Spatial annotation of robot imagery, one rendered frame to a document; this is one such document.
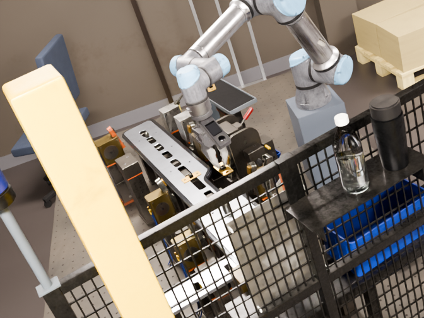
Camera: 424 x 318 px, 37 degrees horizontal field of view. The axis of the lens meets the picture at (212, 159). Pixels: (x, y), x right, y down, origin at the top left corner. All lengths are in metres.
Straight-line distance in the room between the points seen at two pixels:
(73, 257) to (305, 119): 1.25
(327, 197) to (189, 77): 0.64
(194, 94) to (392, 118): 0.71
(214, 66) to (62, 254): 1.43
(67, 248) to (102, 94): 2.69
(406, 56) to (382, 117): 3.38
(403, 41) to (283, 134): 1.75
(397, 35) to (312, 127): 2.29
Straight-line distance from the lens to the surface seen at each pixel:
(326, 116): 2.64
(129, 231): 1.27
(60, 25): 5.43
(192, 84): 1.97
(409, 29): 4.88
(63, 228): 3.29
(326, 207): 1.52
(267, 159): 2.18
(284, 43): 5.69
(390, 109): 1.50
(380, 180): 1.57
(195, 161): 2.74
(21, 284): 4.38
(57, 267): 3.05
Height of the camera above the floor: 2.34
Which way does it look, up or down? 30 degrees down
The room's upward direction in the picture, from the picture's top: 20 degrees counter-clockwise
